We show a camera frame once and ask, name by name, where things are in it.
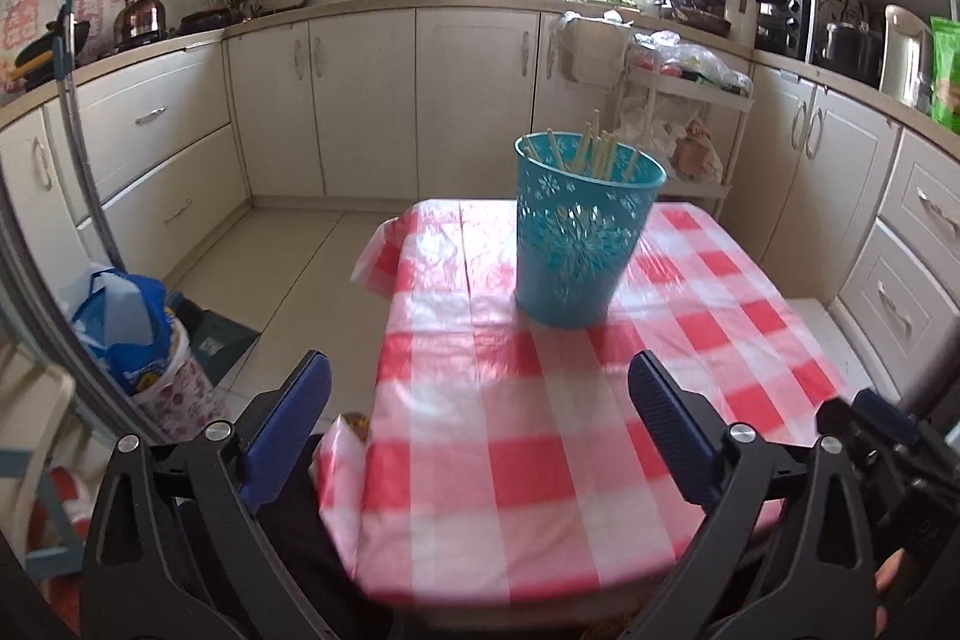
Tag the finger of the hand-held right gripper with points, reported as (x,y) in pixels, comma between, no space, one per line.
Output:
(889,419)
(836,415)

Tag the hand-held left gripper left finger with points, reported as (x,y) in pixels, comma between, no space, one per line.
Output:
(289,437)

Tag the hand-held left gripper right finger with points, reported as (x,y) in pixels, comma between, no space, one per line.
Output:
(675,437)

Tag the teal perforated plastic basket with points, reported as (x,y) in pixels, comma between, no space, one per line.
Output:
(577,235)

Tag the bundle of wooden chopsticks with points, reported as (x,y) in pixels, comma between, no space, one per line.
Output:
(596,149)

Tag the person's right hand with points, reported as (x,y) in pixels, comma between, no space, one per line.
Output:
(891,580)

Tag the red checkered plastic tablecloth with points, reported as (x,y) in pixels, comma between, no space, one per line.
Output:
(562,422)

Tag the floral pattern waste bin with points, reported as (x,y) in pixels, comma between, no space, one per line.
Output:
(180,392)

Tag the dark grey floor mat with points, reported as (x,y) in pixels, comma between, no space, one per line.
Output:
(217,340)

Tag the blue plastic bag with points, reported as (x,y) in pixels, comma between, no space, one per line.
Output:
(120,325)

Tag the white printed plastic bag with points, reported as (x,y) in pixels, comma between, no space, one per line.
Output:
(675,141)

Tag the white trolley cart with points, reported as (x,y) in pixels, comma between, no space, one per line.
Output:
(690,100)

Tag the cream lower kitchen cabinets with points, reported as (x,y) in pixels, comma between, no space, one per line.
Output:
(360,100)

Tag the green snack packet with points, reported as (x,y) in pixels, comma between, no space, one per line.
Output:
(946,74)

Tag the black cooking pot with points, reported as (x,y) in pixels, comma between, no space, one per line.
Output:
(847,48)

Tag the clear crumpled plastic bag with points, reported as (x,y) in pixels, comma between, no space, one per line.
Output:
(690,59)

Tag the white hanging cloth bag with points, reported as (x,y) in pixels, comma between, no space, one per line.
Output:
(589,51)

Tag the black toaster oven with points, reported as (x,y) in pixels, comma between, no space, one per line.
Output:
(780,14)

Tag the white plastic jug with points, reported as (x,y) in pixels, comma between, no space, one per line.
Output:
(740,18)

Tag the black stove pan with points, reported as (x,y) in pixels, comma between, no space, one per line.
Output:
(210,18)

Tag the steel whistling kettle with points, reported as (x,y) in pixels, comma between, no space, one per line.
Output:
(139,14)

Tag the black wok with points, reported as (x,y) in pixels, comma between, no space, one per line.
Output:
(41,59)

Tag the wooden shelf with blue frame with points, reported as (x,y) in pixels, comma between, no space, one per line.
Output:
(37,460)

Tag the pink wall stickers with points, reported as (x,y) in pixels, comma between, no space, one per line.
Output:
(75,3)

